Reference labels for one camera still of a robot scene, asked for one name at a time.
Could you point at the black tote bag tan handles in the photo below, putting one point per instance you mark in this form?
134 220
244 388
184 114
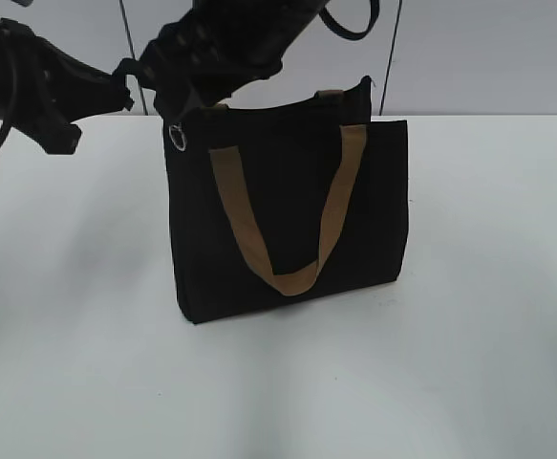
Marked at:
270 207

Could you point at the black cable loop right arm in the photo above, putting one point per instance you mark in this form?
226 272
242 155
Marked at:
351 19

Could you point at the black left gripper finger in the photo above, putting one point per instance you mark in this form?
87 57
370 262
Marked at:
60 137
98 93

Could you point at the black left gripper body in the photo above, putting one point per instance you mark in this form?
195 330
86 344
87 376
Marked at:
37 83

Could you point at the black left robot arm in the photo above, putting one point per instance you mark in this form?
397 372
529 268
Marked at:
44 91

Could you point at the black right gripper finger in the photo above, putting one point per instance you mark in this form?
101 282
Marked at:
176 97

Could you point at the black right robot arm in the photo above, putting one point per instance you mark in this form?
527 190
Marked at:
282 21

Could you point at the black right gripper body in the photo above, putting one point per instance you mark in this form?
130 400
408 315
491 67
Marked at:
214 50

